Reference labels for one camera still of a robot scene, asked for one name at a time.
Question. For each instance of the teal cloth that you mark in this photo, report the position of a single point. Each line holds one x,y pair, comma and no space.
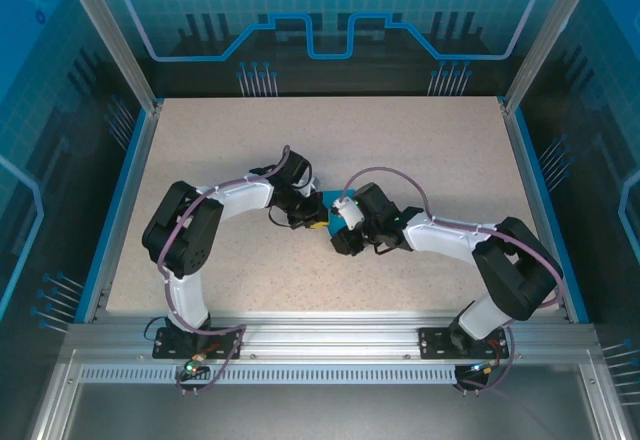
338,224

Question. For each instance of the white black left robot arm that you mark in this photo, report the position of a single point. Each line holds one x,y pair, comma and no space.
240,200

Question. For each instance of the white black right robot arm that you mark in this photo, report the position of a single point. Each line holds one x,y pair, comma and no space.
440,235

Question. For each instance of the blue table edge strip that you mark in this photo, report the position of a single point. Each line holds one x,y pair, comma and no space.
116,200
545,200

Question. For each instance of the small LED circuit board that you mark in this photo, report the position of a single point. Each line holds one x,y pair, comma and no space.
195,366
484,368

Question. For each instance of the blue printed enclosure panel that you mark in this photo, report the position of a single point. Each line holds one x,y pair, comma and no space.
600,160
40,160
325,75

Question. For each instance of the aluminium frame beam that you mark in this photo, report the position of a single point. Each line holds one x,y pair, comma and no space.
325,335

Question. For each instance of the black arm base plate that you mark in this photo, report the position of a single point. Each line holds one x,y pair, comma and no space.
225,342
435,342

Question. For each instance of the aluminium corner post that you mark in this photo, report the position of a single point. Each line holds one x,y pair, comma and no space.
544,35
120,45

